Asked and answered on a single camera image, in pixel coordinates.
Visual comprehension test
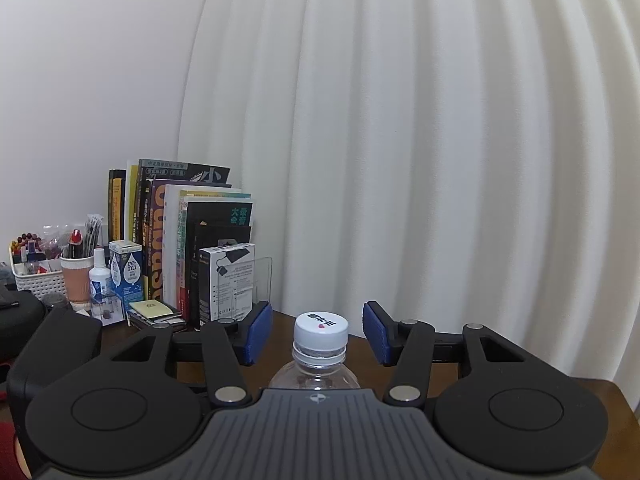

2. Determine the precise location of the yellow sticky notepad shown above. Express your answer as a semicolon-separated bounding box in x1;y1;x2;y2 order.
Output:
130;299;171;321

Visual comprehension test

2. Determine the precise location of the red cloth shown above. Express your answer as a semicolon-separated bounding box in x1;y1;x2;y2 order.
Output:
0;420;26;480

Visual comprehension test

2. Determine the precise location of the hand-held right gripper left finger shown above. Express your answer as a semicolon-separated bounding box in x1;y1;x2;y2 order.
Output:
107;301;274;407

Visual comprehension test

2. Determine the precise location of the clear acrylic bookend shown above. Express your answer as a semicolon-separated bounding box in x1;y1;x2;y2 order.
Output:
252;256;275;312

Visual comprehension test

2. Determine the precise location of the black and white product box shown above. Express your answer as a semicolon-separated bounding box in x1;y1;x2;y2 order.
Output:
198;243;257;324

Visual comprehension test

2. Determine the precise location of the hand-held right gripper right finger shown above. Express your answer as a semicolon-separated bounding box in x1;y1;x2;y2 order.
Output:
361;301;531;407

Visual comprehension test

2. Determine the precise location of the bunch of pens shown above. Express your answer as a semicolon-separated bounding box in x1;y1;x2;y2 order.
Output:
66;213;104;260

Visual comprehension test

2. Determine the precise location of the white curtain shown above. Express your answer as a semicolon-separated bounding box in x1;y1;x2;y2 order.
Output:
175;0;640;386

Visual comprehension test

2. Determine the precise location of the small white solution bottle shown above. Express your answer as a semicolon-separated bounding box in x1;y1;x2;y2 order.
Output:
88;248;114;311

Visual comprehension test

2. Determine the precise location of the white plastic basket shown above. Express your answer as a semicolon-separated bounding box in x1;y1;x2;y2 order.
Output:
9;257;69;295

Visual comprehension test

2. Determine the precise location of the clear plastic water bottle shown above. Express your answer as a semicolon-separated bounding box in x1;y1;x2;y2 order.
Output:
267;342;362;392

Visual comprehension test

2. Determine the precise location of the white basket of small items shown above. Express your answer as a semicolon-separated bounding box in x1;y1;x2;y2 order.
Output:
8;231;64;276

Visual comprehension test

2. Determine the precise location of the blue and white carton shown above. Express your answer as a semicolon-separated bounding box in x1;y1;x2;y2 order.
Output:
108;240;146;307

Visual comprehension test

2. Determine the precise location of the clear plastic case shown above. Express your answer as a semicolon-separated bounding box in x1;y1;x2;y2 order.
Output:
91;294;126;324

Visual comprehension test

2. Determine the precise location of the paper cup with pink sleeve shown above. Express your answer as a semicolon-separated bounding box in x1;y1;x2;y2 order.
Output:
60;255;96;311

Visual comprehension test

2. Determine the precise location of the black zip case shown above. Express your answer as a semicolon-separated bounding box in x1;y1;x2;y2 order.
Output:
0;280;49;359

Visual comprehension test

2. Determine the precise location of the white bottle cap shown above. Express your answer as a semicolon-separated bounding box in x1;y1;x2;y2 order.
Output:
293;312;350;357

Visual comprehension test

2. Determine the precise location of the row of upright books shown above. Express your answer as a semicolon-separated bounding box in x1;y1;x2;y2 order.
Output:
107;158;254;330

